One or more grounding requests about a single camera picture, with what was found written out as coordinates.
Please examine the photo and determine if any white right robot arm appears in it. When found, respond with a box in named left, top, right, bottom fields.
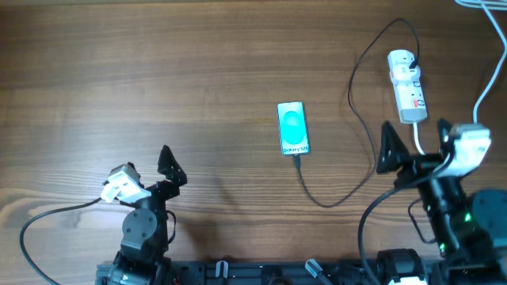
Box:
left=377, top=119, right=506, bottom=284

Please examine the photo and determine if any blue Galaxy smartphone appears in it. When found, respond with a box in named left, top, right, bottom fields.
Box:
left=276, top=101, right=310, bottom=155

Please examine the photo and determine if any white charger adapter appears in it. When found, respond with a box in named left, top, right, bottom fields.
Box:
left=390, top=63, right=421, bottom=85

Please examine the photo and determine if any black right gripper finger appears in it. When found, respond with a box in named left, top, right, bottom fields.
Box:
left=436, top=119, right=452, bottom=145
left=376, top=121, right=410, bottom=174

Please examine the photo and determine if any white power strip cord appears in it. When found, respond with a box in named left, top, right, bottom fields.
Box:
left=413, top=0, right=507, bottom=156

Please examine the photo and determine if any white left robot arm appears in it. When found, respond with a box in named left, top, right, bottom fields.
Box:
left=97, top=146, right=425, bottom=284

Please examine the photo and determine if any black charger cable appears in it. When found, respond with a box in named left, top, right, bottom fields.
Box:
left=292, top=17, right=421, bottom=209

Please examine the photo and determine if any white power strip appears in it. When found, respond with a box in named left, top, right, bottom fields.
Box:
left=387, top=50, right=428, bottom=124

